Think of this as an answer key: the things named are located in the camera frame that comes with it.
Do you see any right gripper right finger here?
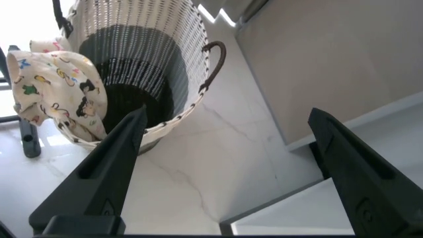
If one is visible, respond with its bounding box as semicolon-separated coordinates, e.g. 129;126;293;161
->
307;107;423;237

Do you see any cream printed garment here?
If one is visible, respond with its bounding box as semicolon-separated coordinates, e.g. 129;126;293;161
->
5;36;109;143

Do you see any black clothes rack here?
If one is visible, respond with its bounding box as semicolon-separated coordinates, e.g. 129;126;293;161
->
0;44;42;159

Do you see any white laundry basket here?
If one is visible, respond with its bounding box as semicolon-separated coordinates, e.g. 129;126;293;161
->
52;0;227;155

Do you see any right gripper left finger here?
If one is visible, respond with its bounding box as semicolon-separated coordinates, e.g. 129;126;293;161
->
28;105;149;236

